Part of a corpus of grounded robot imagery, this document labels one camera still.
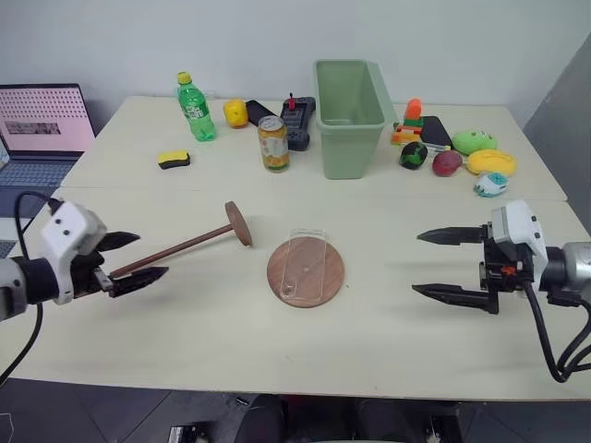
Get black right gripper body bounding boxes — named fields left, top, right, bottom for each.
left=477, top=222, right=528, bottom=295

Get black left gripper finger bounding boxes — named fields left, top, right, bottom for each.
left=108, top=266, right=170, bottom=298
left=97, top=231, right=141, bottom=253

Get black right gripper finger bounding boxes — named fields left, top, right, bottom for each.
left=411, top=282, right=501, bottom=316
left=416, top=224, right=487, bottom=247

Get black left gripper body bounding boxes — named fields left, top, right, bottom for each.
left=67, top=249, right=116, bottom=300

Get wooden stick with disc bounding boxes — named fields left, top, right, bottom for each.
left=110, top=200, right=255, bottom=280

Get round wooden board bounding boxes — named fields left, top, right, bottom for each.
left=266, top=234, right=347, bottom=309

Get white and teal toy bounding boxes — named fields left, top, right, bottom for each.
left=473, top=171, right=511, bottom=199

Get red toy mango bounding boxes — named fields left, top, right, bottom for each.
left=431, top=149, right=464, bottom=178

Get yellow plush toy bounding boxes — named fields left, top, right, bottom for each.
left=464, top=148, right=517, bottom=177

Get green and black toy ball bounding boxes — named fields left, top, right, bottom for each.
left=398, top=141, right=430, bottom=172

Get green plush toy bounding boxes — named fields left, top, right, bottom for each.
left=451, top=129, right=501, bottom=155

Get yellow and black sponge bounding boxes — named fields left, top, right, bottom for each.
left=156, top=148, right=192, bottom=171

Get black smartphone with yellow edge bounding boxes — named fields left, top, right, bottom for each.
left=418, top=115, right=454, bottom=152

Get colourful toy brick stack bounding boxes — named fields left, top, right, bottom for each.
left=391, top=116, right=424, bottom=149

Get light green plastic bin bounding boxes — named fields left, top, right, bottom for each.
left=312, top=58, right=399, bottom=181

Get open grey laptop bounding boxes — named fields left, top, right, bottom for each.
left=0, top=83, right=98, bottom=188

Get clear plastic phone case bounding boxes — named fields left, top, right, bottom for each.
left=277, top=227, right=331, bottom=302

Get green plastic soda bottle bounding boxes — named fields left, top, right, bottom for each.
left=176, top=70, right=218, bottom=143

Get grey partition panel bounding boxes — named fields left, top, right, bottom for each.
left=520, top=44, right=591, bottom=205

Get yellow toy bell pepper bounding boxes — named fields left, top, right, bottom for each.
left=223, top=97, right=249, bottom=128

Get yellow drink can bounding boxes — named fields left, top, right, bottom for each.
left=257, top=115, right=292, bottom=174

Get dark rounded shape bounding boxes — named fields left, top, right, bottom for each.
left=239, top=393, right=285, bottom=443

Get black handheld controller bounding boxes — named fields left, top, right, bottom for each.
left=279, top=91, right=318, bottom=151

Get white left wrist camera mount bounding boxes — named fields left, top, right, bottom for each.
left=38, top=198, right=109, bottom=306

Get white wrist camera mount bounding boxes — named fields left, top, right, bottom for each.
left=38, top=198, right=109, bottom=306
left=488, top=198, right=549, bottom=285

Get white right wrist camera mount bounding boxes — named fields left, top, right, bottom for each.
left=488, top=198, right=549, bottom=285

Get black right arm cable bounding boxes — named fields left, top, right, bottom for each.
left=523, top=280, right=591, bottom=384

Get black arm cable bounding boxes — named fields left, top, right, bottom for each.
left=523, top=280, right=591, bottom=384
left=0, top=190, right=53, bottom=385

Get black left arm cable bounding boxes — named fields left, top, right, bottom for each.
left=0, top=190, right=53, bottom=385

